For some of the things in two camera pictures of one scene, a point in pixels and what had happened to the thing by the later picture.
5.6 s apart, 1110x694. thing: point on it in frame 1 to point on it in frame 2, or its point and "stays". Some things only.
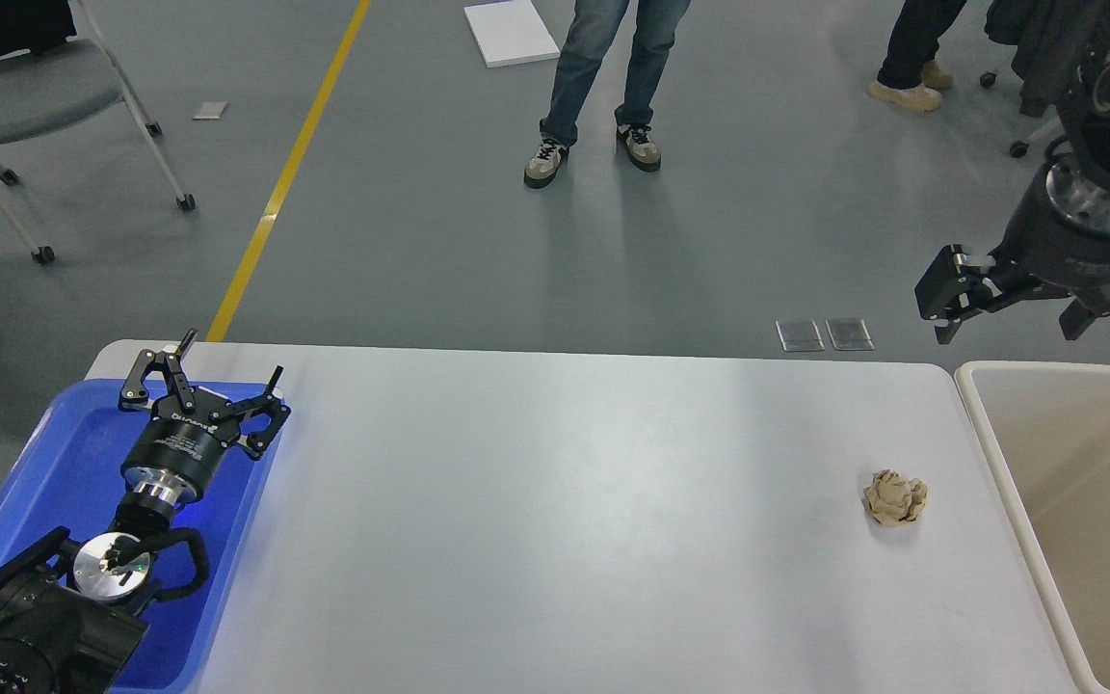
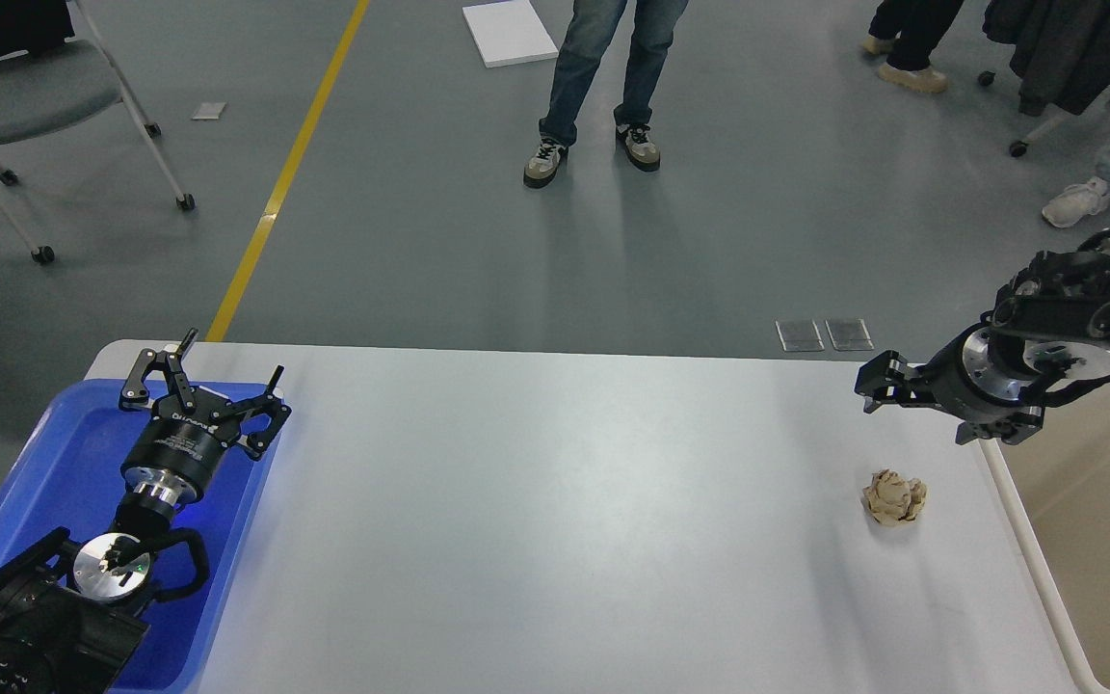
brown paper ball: x=891 y=498 stays
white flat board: x=510 y=33 stays
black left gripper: x=184 y=447 stays
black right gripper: x=1070 y=235 to x=959 y=382
